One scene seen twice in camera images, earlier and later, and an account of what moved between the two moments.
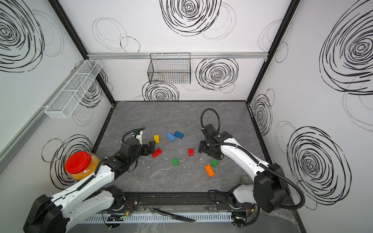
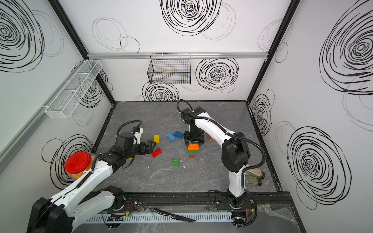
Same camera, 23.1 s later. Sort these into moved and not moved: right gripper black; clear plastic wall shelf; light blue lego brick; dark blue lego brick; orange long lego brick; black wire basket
Moved: right gripper black; orange long lego brick
Not moved: black wire basket; light blue lego brick; dark blue lego brick; clear plastic wall shelf
